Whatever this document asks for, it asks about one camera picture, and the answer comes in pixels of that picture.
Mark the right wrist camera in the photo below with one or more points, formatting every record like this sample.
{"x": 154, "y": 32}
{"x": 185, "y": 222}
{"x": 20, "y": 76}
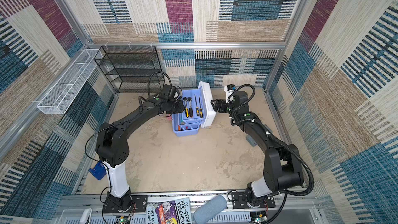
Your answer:
{"x": 235, "y": 94}

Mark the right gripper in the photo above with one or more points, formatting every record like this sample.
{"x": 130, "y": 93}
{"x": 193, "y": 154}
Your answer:
{"x": 218, "y": 101}

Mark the colourful children's book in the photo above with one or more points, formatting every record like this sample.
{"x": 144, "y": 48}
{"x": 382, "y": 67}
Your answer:
{"x": 170, "y": 212}

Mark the long black screwdriver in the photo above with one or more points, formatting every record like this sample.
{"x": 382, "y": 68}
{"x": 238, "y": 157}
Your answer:
{"x": 196, "y": 106}

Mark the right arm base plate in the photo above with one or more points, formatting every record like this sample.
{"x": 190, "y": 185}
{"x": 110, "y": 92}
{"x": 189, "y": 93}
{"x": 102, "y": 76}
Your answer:
{"x": 242, "y": 200}

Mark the black handled ratchet wrench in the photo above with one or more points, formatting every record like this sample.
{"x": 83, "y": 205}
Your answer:
{"x": 190, "y": 110}

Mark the grey foam roller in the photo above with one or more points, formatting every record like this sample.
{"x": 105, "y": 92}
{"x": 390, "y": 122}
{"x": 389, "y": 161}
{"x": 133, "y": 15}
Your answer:
{"x": 210, "y": 209}

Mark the white wire mesh basket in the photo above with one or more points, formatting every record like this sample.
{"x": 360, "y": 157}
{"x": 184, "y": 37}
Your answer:
{"x": 60, "y": 97}

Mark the grey sponge block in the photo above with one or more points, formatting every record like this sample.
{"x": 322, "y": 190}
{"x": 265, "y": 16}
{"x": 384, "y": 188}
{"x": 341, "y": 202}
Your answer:
{"x": 251, "y": 141}

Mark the yellow handled ratchet wrench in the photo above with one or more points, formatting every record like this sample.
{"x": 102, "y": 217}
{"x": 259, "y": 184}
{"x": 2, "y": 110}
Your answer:
{"x": 186, "y": 111}

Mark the small yellow black screwdriver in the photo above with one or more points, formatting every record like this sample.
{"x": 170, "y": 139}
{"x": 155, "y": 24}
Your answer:
{"x": 200, "y": 108}

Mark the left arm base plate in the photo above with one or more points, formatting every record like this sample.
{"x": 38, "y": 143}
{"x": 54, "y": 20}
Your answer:
{"x": 133, "y": 203}

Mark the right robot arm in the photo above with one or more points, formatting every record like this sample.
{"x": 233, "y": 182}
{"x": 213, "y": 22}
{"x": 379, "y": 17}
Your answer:
{"x": 284, "y": 171}

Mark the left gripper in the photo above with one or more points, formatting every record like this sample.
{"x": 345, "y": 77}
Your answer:
{"x": 181, "y": 105}

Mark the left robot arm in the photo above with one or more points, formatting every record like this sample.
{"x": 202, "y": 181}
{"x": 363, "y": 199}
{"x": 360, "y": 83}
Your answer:
{"x": 113, "y": 149}

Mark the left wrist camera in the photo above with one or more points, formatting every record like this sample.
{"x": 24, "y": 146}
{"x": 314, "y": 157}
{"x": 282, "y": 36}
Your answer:
{"x": 170, "y": 93}

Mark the blue tape dispenser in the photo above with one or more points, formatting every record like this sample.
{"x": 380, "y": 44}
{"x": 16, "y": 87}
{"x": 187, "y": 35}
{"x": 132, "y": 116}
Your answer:
{"x": 98, "y": 171}

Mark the blue white plastic toolbox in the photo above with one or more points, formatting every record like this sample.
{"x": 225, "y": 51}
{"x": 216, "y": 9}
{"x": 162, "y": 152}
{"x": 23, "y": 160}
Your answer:
{"x": 195, "y": 123}

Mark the black mesh shelf rack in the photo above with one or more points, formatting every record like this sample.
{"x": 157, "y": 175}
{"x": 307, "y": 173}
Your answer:
{"x": 131, "y": 68}

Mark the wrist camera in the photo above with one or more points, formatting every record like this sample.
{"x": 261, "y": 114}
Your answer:
{"x": 170, "y": 93}
{"x": 235, "y": 94}

